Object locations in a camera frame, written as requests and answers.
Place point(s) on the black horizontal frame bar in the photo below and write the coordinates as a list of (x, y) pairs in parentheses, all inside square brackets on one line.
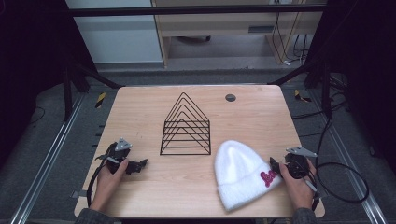
[(186, 11)]

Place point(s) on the white cabinet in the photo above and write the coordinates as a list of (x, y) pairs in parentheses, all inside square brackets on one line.
[(118, 40)]

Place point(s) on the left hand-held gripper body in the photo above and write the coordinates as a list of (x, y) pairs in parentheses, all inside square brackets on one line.
[(120, 154)]

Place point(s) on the grey round table grommet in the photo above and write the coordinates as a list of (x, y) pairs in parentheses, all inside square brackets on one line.
[(230, 98)]

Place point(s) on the black metal frame stand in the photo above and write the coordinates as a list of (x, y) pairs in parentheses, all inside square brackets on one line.
[(67, 93), (326, 93)]

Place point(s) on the person's right hand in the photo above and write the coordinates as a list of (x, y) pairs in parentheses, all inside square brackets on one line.
[(299, 189)]

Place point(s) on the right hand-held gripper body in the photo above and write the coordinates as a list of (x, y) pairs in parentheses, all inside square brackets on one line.
[(297, 165)]

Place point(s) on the black curtain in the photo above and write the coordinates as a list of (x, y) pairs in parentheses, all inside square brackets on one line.
[(367, 62), (28, 62)]

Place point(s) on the grey table bracket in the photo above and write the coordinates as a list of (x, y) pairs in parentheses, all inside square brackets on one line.
[(77, 194)]

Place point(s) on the aluminium floor rail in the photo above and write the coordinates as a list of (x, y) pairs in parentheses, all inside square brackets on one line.
[(46, 161), (358, 174)]

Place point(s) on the white knit beanie hat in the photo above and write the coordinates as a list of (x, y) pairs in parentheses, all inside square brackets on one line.
[(239, 174)]

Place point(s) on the yellow black striped tape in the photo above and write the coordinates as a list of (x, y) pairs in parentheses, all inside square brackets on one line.
[(100, 100), (300, 96)]

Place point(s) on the light wooden desk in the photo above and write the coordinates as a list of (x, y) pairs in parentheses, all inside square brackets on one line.
[(214, 26)]

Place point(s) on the person's left hand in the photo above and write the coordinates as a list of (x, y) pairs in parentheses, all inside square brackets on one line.
[(106, 186)]

